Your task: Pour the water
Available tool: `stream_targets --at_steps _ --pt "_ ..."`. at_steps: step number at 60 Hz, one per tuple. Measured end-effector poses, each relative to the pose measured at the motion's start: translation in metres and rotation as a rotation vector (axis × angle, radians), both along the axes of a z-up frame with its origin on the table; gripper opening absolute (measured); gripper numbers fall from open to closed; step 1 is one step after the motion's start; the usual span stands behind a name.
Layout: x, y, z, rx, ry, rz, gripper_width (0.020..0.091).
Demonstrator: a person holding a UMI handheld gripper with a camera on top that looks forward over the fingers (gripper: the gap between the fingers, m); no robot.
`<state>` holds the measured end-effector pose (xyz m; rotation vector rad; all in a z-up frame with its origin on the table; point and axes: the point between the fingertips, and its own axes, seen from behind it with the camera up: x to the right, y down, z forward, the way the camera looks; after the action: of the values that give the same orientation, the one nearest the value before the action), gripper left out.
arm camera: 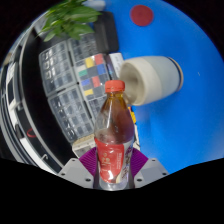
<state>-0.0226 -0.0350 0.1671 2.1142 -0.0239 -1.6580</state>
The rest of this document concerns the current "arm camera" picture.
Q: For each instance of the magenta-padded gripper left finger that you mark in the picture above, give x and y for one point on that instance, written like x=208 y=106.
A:
x=77 y=171

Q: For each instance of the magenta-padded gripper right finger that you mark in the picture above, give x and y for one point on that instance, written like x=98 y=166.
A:
x=151 y=170

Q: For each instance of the red-capped tea drink bottle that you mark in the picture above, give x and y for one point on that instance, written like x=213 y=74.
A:
x=113 y=133

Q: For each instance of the beige plastic box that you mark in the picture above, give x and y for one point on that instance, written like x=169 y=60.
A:
x=83 y=144

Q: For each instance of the small yellow block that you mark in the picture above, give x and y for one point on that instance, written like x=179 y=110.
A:
x=133 y=116

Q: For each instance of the clear compartment storage box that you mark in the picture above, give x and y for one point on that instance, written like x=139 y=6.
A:
x=71 y=113
x=56 y=68
x=86 y=46

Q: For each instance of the white ceramic cup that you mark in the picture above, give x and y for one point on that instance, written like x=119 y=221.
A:
x=150 y=80

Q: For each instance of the colour checker card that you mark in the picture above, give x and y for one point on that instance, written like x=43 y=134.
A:
x=93 y=75

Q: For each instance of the white paper booklet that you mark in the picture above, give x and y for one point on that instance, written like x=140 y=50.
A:
x=116 y=63

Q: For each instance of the black rectangular box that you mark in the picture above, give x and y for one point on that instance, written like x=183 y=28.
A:
x=108 y=33

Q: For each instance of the green leafy potted plant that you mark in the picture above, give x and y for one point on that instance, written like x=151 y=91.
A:
x=68 y=20

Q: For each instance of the flat round red coaster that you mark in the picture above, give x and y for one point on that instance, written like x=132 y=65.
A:
x=141 y=15

